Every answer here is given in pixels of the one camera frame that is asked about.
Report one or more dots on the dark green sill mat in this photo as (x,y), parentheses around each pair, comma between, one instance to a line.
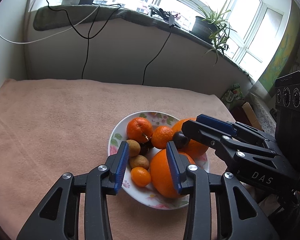
(119,45)

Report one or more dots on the large front orange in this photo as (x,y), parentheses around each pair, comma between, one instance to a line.
(161,176)

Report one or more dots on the mandarin on plate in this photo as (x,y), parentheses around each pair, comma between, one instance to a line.
(139,129)

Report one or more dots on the dark purple plum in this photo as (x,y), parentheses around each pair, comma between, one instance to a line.
(180,140)

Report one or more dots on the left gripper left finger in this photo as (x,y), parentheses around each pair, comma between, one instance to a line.
(57,214)

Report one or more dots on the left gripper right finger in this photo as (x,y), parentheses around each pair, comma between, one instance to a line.
(238,215)

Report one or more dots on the black device on sill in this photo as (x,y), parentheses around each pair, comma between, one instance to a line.
(166,16)

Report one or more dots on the mandarin orange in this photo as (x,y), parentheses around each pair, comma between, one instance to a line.
(161,136)

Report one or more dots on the brown kiwi on plate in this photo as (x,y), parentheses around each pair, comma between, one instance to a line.
(134,147)

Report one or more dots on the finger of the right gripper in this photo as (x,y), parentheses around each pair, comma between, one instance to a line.
(237,130)
(215,139)

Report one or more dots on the brown kiwi fruit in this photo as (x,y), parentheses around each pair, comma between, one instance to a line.
(139,161)

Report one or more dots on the pink towel cloth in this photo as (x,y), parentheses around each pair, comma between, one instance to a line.
(49,127)

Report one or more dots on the small kumquat orange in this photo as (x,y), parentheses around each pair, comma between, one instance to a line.
(140,176)

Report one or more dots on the cardboard box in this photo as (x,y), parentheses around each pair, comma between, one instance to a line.
(249,112)

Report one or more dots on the potted spider plant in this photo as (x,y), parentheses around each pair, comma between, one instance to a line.
(212,28)

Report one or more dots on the green snack bag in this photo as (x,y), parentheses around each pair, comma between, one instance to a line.
(232,94)

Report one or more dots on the white floral plate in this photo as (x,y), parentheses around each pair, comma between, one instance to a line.
(147,195)

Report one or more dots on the large orange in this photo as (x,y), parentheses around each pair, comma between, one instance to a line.
(194,149)
(161,176)

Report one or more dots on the dark plum on plate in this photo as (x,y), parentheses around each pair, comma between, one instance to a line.
(145,147)

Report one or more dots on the large rear orange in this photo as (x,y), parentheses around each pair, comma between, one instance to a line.
(194,149)

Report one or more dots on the black camera box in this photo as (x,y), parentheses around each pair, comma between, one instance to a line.
(287,92)

